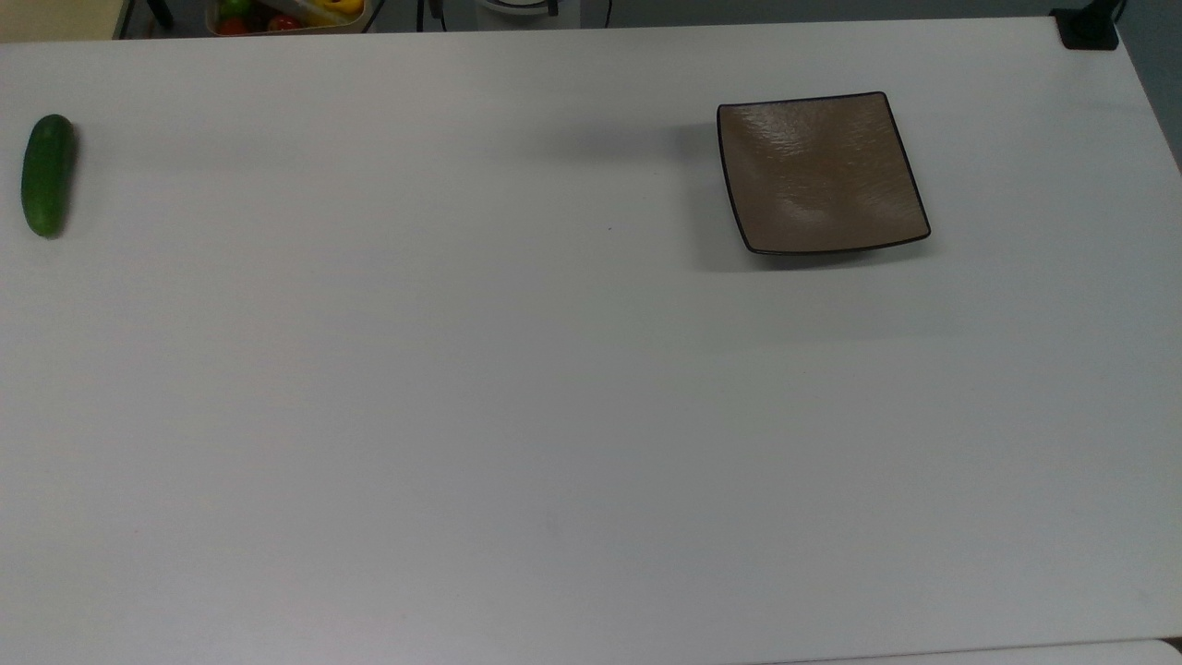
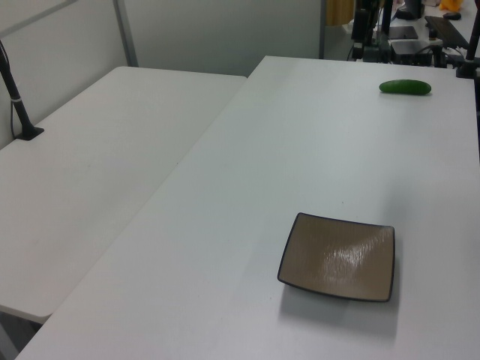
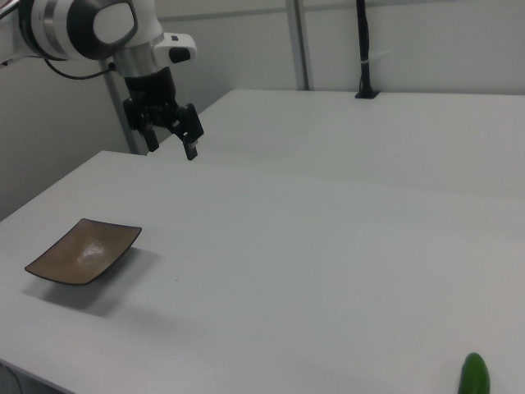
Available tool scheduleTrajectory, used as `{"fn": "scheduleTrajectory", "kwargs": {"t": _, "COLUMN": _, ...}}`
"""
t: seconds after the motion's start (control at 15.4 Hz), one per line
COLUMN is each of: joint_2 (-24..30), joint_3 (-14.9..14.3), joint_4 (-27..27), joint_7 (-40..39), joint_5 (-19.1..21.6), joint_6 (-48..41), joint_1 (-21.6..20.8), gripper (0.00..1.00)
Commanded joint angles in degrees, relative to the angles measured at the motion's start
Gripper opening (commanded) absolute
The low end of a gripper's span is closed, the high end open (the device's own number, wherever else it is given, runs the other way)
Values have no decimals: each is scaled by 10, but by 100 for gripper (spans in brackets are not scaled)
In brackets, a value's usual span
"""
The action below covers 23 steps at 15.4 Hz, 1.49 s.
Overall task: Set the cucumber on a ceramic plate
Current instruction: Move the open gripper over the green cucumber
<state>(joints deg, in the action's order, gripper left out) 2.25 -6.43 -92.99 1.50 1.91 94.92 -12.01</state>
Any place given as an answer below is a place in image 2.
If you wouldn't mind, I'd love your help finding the black keyboard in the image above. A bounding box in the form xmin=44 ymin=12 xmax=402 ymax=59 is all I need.
xmin=424 ymin=15 xmax=470 ymax=49

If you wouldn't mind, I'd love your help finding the thin grey cable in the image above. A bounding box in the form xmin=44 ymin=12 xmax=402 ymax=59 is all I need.
xmin=8 ymin=100 xmax=18 ymax=140

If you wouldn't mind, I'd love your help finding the green cucumber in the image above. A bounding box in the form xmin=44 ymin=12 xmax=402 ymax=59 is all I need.
xmin=379 ymin=79 xmax=433 ymax=96

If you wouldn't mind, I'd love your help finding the yellow curtain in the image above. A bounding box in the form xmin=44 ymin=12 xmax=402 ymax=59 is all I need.
xmin=325 ymin=0 xmax=356 ymax=27

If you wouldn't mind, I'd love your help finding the grey partition frame post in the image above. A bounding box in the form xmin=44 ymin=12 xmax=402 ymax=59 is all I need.
xmin=318 ymin=0 xmax=328 ymax=59
xmin=112 ymin=0 xmax=139 ymax=68

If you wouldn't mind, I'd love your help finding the dark monitor foot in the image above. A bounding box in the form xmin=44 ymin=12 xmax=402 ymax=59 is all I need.
xmin=395 ymin=0 xmax=425 ymax=22

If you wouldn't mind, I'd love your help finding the square brown ceramic plate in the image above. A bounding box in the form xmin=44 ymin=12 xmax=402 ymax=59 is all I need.
xmin=277 ymin=211 xmax=396 ymax=303

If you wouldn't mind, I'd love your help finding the black clamped camera stand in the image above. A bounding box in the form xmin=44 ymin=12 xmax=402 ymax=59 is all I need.
xmin=455 ymin=0 xmax=480 ymax=80

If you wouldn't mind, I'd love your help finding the black stand with flat base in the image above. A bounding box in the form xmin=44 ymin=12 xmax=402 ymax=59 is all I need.
xmin=0 ymin=39 xmax=45 ymax=142

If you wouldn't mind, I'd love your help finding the black electronics box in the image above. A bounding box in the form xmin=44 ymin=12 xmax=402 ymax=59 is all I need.
xmin=410 ymin=45 xmax=457 ymax=70

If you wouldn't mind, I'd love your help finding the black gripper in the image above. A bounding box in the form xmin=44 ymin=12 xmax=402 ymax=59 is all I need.
xmin=352 ymin=9 xmax=372 ymax=60

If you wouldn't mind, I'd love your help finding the black vertical pole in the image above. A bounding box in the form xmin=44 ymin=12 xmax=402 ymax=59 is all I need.
xmin=381 ymin=0 xmax=394 ymax=43

